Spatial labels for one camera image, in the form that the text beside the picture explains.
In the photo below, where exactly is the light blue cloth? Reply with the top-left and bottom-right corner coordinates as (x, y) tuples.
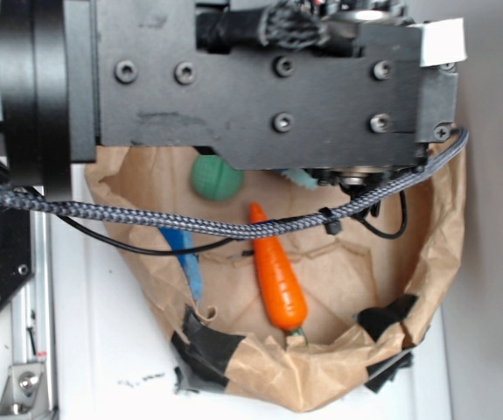
(279, 168), (318, 191)

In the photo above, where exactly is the aluminium rail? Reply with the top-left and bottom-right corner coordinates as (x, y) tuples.
(0, 213), (59, 419)

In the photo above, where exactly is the grey braided cable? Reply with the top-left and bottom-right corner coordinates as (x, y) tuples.
(0, 127), (470, 241)

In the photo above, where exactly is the brown paper bag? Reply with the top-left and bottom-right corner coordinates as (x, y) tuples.
(85, 147), (466, 412)

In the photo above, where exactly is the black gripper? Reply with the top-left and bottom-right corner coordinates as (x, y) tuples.
(94, 1), (466, 186)

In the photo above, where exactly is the thin black wire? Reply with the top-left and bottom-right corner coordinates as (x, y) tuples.
(56, 188), (409, 256)

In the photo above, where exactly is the blue ball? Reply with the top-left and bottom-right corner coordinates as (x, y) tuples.
(158, 227), (203, 302)

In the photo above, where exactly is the orange plastic carrot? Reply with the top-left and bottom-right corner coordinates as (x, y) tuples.
(248, 201), (309, 332)

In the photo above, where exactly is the green ball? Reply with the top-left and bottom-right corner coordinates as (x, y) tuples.
(191, 155), (244, 201)

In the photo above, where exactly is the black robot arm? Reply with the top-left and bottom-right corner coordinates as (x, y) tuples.
(0, 1), (466, 200)

